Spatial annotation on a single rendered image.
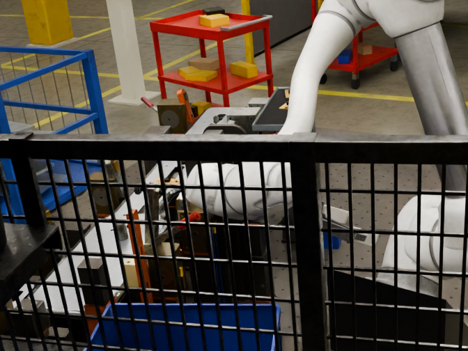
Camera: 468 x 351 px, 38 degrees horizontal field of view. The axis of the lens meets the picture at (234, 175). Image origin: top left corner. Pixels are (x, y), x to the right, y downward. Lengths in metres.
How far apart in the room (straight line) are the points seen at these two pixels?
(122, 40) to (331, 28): 4.81
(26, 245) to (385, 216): 1.69
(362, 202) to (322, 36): 1.07
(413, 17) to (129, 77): 5.03
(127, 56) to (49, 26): 3.10
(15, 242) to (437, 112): 0.95
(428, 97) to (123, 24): 4.91
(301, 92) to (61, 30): 8.12
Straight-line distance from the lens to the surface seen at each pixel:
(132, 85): 6.35
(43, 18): 9.27
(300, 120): 1.31
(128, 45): 6.28
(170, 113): 2.59
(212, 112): 2.63
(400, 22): 1.48
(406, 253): 1.68
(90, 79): 4.25
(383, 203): 2.50
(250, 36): 6.76
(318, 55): 1.52
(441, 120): 1.51
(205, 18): 4.78
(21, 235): 0.91
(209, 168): 1.35
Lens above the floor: 1.82
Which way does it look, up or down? 24 degrees down
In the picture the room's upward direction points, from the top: 6 degrees counter-clockwise
